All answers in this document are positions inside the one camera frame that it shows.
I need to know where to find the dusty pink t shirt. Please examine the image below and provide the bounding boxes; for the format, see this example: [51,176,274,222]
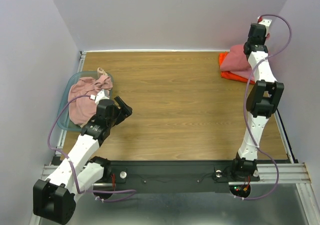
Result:
[68,74,113,126]

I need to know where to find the clear blue plastic bin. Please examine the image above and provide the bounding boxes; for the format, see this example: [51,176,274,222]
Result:
[57,71,114,132]

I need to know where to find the rose red t shirt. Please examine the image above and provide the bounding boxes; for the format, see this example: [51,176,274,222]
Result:
[218,44,252,75]

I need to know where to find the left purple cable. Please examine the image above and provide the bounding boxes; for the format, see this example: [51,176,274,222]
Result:
[47,94,137,203]

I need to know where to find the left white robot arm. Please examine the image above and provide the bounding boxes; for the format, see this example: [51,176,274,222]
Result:
[33,95,133,225]

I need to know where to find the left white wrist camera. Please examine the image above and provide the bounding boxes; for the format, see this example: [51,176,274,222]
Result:
[89,89,110,105]

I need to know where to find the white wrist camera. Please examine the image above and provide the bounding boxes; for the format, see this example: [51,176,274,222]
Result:
[257,16,272,36]
[89,89,110,105]

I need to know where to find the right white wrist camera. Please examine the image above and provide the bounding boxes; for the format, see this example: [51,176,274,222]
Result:
[257,16,272,36]

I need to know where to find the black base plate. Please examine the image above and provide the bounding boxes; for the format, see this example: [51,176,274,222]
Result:
[93,160,255,194]

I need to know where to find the folded orange t shirt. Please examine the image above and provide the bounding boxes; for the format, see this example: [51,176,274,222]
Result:
[218,51,256,85]

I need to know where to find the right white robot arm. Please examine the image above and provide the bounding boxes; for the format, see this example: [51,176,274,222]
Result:
[230,19,284,181]

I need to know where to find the beige t shirt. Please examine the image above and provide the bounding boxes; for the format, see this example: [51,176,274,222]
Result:
[97,67,109,78]

